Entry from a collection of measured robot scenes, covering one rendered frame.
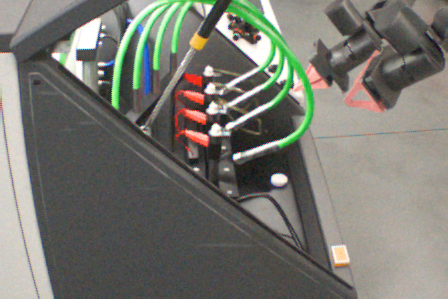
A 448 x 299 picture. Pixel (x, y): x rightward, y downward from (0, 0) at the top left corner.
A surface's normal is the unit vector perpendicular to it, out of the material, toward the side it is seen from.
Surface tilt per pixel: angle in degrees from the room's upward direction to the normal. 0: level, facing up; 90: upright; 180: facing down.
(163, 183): 90
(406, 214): 0
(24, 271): 90
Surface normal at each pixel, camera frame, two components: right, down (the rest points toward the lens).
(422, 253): 0.06, -0.83
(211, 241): 0.07, 0.55
